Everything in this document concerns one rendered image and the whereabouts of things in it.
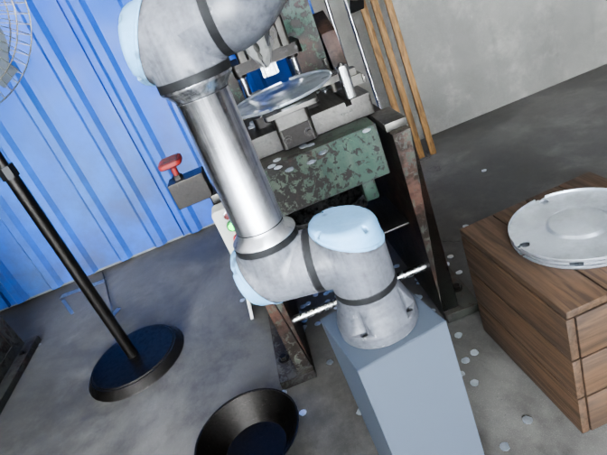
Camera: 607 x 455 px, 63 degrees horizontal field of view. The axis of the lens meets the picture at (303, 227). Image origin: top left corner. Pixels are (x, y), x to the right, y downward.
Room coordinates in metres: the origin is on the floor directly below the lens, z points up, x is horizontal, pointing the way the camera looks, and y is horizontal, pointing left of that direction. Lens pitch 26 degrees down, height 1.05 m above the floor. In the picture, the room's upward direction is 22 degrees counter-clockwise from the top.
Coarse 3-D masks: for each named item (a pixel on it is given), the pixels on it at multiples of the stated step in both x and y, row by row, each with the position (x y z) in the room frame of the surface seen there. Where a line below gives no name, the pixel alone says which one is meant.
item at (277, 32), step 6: (276, 24) 1.40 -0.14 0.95; (282, 24) 1.40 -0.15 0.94; (270, 30) 1.36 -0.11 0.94; (276, 30) 1.37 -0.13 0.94; (282, 30) 1.40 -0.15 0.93; (276, 36) 1.37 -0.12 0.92; (282, 36) 1.40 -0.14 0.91; (276, 42) 1.37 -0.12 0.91; (282, 42) 1.40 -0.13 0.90; (288, 42) 1.40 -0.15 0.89; (276, 48) 1.37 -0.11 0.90; (240, 54) 1.40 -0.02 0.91; (246, 54) 1.37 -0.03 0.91; (240, 60) 1.40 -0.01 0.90; (246, 60) 1.40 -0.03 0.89
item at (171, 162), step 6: (168, 156) 1.28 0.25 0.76; (174, 156) 1.26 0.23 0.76; (180, 156) 1.25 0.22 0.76; (162, 162) 1.25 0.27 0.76; (168, 162) 1.23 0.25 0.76; (174, 162) 1.22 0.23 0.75; (180, 162) 1.23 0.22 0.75; (162, 168) 1.22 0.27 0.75; (168, 168) 1.22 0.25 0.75; (174, 168) 1.25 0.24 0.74; (174, 174) 1.25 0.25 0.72
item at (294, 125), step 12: (312, 96) 1.22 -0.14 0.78; (288, 108) 1.19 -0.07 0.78; (300, 108) 1.19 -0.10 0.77; (264, 120) 1.20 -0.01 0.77; (276, 120) 1.31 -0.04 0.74; (288, 120) 1.31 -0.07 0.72; (300, 120) 1.31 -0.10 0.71; (312, 120) 1.31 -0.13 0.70; (276, 132) 1.32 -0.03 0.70; (288, 132) 1.31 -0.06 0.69; (300, 132) 1.31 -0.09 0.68; (312, 132) 1.30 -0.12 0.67; (288, 144) 1.31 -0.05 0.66
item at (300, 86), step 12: (312, 72) 1.45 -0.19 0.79; (324, 72) 1.39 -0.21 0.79; (276, 84) 1.50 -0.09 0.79; (288, 84) 1.44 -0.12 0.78; (300, 84) 1.35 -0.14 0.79; (312, 84) 1.31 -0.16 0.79; (252, 96) 1.48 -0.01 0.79; (264, 96) 1.43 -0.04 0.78; (276, 96) 1.33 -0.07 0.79; (288, 96) 1.30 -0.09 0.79; (300, 96) 1.22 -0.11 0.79; (240, 108) 1.40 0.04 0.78; (252, 108) 1.34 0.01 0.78; (264, 108) 1.28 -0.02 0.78; (276, 108) 1.22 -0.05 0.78
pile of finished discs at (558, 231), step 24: (576, 192) 1.01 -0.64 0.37; (600, 192) 0.97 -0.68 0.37; (528, 216) 0.99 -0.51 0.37; (552, 216) 0.95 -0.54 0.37; (576, 216) 0.91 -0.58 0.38; (600, 216) 0.88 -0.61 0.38; (528, 240) 0.90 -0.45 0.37; (552, 240) 0.87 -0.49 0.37; (576, 240) 0.84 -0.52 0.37; (600, 240) 0.81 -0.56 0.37; (552, 264) 0.82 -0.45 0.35; (576, 264) 0.79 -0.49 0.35; (600, 264) 0.77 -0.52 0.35
